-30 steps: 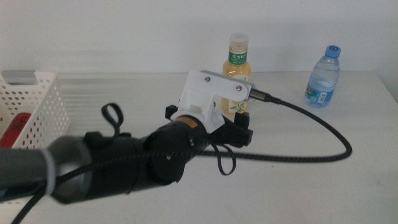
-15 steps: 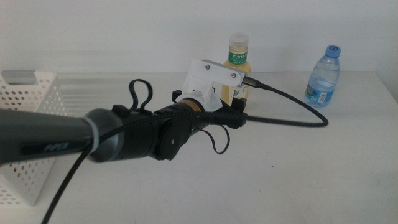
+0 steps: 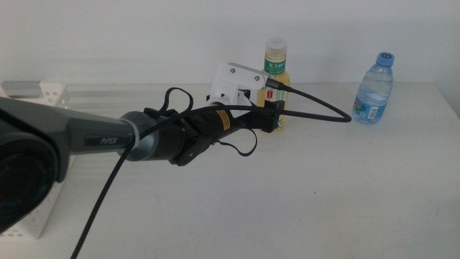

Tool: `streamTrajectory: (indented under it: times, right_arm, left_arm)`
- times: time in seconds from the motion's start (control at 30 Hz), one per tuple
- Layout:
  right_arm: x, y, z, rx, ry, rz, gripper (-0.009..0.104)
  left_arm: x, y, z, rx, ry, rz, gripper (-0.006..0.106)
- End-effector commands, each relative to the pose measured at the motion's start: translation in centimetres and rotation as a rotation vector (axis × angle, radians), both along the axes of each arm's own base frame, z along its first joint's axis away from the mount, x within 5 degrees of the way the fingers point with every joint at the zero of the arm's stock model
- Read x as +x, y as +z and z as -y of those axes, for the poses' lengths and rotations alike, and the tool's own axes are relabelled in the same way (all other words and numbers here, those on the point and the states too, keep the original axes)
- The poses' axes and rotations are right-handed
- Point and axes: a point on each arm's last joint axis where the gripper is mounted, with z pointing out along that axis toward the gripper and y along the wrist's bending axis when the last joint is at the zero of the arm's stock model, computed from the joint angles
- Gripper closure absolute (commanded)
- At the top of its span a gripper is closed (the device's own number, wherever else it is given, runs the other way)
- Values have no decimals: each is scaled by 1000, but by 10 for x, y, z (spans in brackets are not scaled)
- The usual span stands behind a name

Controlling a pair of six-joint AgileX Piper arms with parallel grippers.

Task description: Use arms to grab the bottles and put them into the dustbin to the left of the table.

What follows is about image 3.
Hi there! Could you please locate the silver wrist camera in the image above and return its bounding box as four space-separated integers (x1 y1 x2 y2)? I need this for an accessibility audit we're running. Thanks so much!
227 62 270 81

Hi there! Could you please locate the yellow tea bottle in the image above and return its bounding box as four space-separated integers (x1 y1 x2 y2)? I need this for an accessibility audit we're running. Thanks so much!
257 37 291 132

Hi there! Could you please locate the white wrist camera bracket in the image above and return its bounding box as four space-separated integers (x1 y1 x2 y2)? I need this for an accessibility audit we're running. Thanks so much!
207 62 269 118

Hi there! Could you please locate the white perforated plastic basket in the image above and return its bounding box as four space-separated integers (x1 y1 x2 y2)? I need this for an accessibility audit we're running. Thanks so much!
0 81 77 240

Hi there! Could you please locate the clear water bottle blue cap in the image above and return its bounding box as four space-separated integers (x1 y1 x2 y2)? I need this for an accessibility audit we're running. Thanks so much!
351 52 395 126

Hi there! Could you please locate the thin black wire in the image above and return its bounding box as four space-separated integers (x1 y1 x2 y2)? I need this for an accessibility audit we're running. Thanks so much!
157 86 259 158

